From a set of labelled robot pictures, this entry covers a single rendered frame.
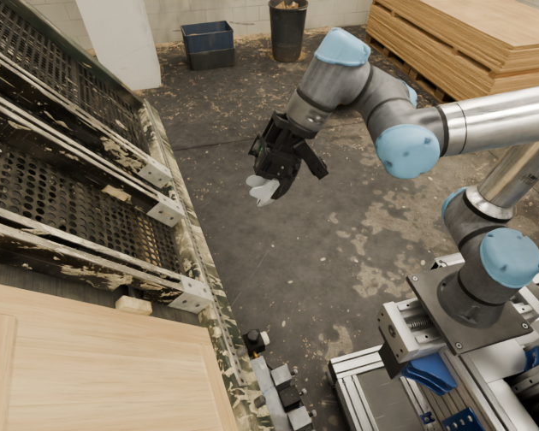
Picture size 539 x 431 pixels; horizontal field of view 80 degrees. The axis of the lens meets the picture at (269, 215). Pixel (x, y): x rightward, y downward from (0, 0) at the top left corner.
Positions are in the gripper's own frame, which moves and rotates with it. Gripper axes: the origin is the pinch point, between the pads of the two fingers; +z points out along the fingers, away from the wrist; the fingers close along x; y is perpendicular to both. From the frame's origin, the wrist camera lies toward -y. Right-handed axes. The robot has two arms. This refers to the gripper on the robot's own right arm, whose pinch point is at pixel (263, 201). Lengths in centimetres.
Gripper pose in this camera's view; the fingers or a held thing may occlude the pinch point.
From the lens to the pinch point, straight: 71.1
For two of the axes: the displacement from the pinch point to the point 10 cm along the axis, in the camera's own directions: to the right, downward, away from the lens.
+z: -4.5, 6.8, 5.8
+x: 2.5, 7.1, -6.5
